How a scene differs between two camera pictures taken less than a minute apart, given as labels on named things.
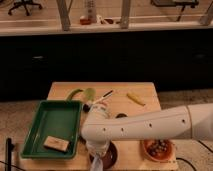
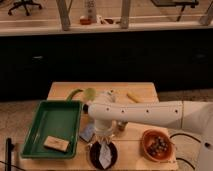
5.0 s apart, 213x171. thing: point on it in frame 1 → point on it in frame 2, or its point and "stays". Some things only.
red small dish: (85, 21) stays
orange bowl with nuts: (160, 150) stays
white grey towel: (97, 164) → (105, 155)
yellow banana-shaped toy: (136, 99) stays
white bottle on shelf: (91, 10) stays
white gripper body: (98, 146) → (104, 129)
